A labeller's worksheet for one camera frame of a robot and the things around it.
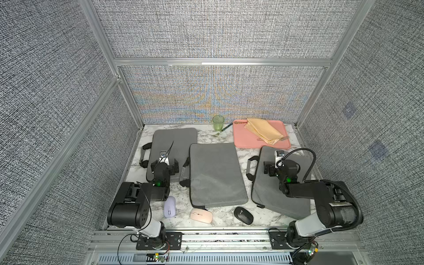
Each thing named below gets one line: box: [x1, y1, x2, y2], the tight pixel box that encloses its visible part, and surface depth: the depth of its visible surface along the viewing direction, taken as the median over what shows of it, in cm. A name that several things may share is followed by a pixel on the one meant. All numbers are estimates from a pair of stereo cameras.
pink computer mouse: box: [189, 208, 214, 224], surface depth 81 cm
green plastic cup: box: [212, 114, 225, 132], surface depth 119 cm
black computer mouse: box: [234, 206, 254, 225], surface depth 81 cm
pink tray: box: [232, 119, 291, 150], surface depth 115 cm
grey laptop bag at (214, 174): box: [179, 142, 249, 209], surface depth 90 cm
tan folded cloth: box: [244, 118, 284, 146], surface depth 116 cm
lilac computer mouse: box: [163, 195, 176, 219], surface depth 83 cm
